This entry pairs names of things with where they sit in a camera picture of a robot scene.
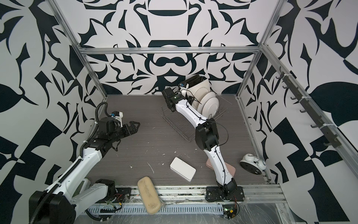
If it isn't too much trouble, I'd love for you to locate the slotted cable duct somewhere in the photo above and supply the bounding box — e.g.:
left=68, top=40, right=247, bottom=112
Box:
left=89, top=203, right=224, bottom=216

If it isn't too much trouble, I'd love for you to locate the small circuit board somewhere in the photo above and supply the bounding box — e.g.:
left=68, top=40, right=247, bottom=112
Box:
left=223, top=203, right=240, bottom=220

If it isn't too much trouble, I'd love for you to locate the white display box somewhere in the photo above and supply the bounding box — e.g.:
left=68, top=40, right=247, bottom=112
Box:
left=72, top=178, right=90, bottom=197

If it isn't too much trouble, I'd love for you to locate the beige oblong case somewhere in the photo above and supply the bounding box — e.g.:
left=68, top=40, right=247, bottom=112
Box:
left=138, top=176, right=163, bottom=215

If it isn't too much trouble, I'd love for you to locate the white square plate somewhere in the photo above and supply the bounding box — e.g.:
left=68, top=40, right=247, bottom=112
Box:
left=186, top=79, right=210, bottom=110

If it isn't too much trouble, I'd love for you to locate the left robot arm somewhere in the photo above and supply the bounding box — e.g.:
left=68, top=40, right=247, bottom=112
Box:
left=29, top=116, right=140, bottom=224

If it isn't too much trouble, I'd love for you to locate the white round plate front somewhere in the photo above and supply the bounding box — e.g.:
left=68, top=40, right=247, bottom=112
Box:
left=201, top=97, right=220, bottom=118

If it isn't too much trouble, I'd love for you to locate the wire dish rack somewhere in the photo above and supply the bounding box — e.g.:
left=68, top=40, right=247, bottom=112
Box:
left=156, top=93, right=228, bottom=142

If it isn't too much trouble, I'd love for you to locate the white round plate back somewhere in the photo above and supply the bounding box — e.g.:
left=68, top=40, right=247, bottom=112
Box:
left=197, top=91, right=216, bottom=113

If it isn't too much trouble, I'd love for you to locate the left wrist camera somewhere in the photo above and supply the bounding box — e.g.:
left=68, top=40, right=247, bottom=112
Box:
left=110, top=111, right=123, bottom=124

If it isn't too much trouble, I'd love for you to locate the floral black square plate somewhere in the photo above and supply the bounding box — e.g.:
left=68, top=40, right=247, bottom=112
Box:
left=184, top=74, right=202, bottom=88

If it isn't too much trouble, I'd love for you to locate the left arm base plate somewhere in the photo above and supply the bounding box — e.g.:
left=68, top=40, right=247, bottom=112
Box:
left=103, top=187, right=131, bottom=203

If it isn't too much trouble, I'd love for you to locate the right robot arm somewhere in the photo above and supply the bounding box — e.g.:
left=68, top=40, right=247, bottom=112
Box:
left=162, top=87, right=237, bottom=200

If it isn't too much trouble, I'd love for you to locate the white round plate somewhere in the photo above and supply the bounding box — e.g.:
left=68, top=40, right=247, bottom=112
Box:
left=197, top=91, right=216, bottom=113
left=201, top=97, right=220, bottom=118

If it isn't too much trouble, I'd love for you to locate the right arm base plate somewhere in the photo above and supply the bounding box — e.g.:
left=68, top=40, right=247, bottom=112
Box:
left=205, top=186, right=245, bottom=202

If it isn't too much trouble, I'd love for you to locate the white round timer device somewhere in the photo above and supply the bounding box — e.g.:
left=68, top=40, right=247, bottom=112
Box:
left=239, top=154, right=267, bottom=175

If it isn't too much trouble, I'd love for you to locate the wall hook rail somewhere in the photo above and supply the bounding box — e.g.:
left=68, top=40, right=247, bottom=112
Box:
left=277, top=66, right=342, bottom=148

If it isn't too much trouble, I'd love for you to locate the white rectangular case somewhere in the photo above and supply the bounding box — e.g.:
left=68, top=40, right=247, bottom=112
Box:
left=170, top=157, right=196, bottom=182

